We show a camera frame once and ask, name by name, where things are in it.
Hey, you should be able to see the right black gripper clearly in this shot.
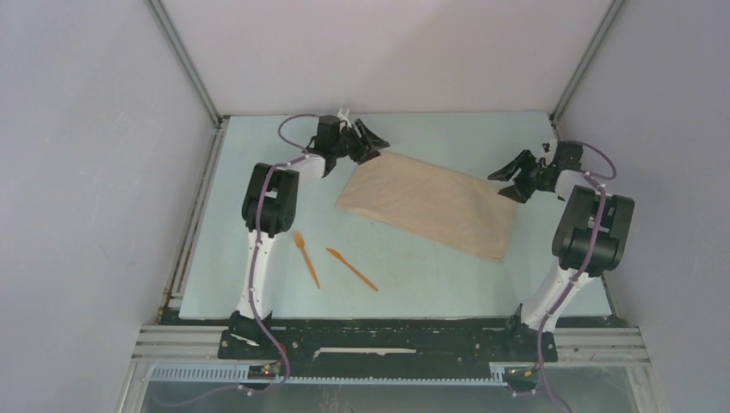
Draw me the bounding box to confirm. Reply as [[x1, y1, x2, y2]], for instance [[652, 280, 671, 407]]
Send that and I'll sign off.
[[490, 149, 550, 204]]

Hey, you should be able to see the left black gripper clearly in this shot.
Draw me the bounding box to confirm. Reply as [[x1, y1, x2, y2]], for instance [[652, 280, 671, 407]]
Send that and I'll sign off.
[[331, 119, 387, 165]]

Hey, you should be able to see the beige cloth napkin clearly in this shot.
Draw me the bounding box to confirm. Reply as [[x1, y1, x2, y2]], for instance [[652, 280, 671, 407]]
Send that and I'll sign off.
[[336, 152, 517, 262]]

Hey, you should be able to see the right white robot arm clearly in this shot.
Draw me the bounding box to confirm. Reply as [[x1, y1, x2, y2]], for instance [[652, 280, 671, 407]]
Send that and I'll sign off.
[[487, 140, 635, 360]]

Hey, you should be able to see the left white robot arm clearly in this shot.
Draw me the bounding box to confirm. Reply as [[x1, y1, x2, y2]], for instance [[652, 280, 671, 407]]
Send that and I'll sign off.
[[228, 111, 390, 359]]

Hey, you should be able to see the orange plastic knife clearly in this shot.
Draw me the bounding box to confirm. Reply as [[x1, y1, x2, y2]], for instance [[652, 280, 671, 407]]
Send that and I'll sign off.
[[325, 248, 379, 292]]

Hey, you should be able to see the orange plastic fork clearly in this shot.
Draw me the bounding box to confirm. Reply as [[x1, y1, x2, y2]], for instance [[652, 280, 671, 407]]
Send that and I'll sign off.
[[293, 231, 321, 289]]

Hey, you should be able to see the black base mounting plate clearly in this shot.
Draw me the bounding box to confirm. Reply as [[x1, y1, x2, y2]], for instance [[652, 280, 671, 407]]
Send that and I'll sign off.
[[218, 317, 558, 380]]

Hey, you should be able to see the right corner aluminium post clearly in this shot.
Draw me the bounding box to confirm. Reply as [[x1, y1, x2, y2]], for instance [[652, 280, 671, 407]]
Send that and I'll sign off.
[[549, 0, 628, 126]]

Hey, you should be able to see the corner aluminium post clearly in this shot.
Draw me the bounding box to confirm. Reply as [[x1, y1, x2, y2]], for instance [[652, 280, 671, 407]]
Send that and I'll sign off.
[[144, 0, 222, 127], [549, 0, 628, 126]]

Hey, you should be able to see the left corner aluminium post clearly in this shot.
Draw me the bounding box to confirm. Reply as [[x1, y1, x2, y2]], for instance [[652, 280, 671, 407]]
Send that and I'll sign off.
[[144, 0, 222, 127]]

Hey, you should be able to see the white cable duct strip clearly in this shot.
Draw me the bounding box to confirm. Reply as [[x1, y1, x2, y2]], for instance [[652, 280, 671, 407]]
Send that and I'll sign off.
[[148, 364, 506, 385]]

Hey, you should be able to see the aluminium frame rail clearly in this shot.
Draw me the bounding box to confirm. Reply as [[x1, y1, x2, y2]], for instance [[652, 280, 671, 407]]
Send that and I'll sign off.
[[133, 325, 651, 367]]

